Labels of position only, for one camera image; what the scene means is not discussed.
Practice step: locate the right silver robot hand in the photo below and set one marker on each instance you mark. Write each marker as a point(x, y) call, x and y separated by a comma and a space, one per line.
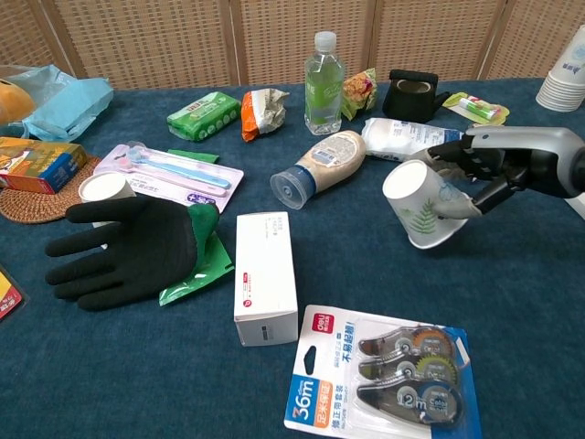
point(525, 146)

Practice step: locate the white paper cup blue flower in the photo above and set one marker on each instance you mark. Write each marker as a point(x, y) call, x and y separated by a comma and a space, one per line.
point(416, 201)

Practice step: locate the small plain white paper cup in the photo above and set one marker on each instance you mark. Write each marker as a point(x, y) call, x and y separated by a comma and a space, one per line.
point(105, 187)

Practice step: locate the glue stick package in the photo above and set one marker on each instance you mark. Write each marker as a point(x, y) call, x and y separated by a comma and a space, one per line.
point(475, 107)

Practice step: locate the stack of paper cups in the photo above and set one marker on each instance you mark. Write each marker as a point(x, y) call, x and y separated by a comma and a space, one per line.
point(564, 87)

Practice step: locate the flat white box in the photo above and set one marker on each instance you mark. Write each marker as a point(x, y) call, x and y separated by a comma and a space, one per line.
point(578, 208)

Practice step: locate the white bag blue print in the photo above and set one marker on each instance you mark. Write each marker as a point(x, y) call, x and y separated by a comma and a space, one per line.
point(402, 137)

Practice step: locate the green yellow snack packet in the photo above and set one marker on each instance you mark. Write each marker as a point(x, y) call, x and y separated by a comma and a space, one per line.
point(358, 91)

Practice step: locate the beige squeeze sauce bottle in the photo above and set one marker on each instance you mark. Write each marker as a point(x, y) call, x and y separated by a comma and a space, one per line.
point(329, 155)

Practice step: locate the clear bottle green label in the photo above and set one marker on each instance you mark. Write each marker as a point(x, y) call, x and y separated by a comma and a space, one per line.
point(324, 91)

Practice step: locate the blue tablecloth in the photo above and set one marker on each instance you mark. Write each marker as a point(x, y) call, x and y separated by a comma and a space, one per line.
point(365, 283)

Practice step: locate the crumpled orange snack bag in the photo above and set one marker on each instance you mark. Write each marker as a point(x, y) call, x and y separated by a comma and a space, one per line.
point(258, 114)

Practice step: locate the white rectangular carton box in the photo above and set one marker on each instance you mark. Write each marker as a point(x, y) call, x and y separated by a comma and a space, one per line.
point(265, 274)

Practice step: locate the blue correction tape pack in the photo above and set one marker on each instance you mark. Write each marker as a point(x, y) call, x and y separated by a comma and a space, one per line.
point(329, 366)

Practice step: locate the green wet wipes pack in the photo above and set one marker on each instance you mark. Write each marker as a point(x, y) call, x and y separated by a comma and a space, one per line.
point(203, 116)

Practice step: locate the small flat green packet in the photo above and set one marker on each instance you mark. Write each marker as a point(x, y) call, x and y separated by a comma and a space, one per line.
point(196, 155)

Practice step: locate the pink toothbrush blister pack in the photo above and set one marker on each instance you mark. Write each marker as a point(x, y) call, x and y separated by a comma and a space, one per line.
point(183, 176)

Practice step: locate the green foil packet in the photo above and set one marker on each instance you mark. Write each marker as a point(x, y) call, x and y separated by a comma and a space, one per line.
point(205, 274)

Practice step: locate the wicker folding screen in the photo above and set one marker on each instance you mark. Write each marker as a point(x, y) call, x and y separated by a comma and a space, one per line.
point(160, 41)

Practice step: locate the black work glove green cuff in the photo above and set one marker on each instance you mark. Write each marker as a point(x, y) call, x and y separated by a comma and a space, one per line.
point(137, 251)

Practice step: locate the light blue printed plastic bag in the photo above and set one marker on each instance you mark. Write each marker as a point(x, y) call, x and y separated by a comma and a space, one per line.
point(68, 105)

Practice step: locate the orange yellow cardboard box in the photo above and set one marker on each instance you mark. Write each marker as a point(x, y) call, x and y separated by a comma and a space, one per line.
point(36, 160)

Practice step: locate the round woven rattan coaster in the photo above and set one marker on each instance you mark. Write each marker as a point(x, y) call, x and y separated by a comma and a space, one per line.
point(27, 206)

